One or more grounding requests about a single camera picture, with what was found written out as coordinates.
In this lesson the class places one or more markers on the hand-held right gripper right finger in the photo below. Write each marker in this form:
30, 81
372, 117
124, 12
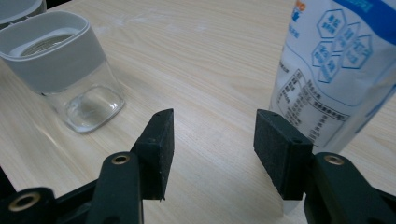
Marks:
280, 155

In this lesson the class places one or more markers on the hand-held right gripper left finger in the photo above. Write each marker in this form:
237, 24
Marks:
155, 155

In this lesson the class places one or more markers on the white and blue printed bag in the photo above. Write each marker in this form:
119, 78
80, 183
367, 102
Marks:
336, 77

